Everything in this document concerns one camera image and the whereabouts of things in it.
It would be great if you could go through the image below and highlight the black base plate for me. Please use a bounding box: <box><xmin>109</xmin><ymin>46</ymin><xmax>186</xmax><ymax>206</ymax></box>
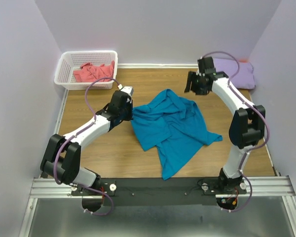
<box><xmin>71</xmin><ymin>177</ymin><xmax>247</xmax><ymax>211</ymax></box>

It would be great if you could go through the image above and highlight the folded purple t shirt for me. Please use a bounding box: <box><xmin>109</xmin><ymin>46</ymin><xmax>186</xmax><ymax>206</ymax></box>
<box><xmin>213</xmin><ymin>58</ymin><xmax>255</xmax><ymax>90</ymax></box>

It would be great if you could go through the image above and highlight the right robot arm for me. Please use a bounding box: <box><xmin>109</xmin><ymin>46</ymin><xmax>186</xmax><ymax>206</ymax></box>
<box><xmin>185</xmin><ymin>56</ymin><xmax>266</xmax><ymax>194</ymax></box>

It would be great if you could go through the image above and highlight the blue t shirt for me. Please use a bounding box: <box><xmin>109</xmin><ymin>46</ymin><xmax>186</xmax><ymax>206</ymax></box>
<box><xmin>131</xmin><ymin>89</ymin><xmax>222</xmax><ymax>180</ymax></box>

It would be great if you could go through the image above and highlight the white plastic laundry basket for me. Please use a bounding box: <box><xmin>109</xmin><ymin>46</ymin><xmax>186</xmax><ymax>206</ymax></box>
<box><xmin>54</xmin><ymin>50</ymin><xmax>118</xmax><ymax>90</ymax></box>

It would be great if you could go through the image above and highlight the aluminium front rail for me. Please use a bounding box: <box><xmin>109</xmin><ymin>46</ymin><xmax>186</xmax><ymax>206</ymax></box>
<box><xmin>30</xmin><ymin>176</ymin><xmax>296</xmax><ymax>198</ymax></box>

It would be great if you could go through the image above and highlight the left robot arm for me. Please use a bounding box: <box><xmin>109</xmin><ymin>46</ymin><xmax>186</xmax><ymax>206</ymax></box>
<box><xmin>40</xmin><ymin>86</ymin><xmax>134</xmax><ymax>195</ymax></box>

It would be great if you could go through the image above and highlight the red t shirt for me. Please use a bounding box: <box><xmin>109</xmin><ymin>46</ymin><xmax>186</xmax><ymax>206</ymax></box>
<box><xmin>73</xmin><ymin>61</ymin><xmax>115</xmax><ymax>83</ymax></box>

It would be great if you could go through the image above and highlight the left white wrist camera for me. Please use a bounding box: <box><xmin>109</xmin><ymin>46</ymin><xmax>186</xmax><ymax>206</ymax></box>
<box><xmin>117</xmin><ymin>84</ymin><xmax>134</xmax><ymax>97</ymax></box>

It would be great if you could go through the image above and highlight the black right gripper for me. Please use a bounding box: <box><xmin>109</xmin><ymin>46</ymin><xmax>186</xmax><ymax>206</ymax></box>
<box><xmin>183</xmin><ymin>70</ymin><xmax>207</xmax><ymax>96</ymax></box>

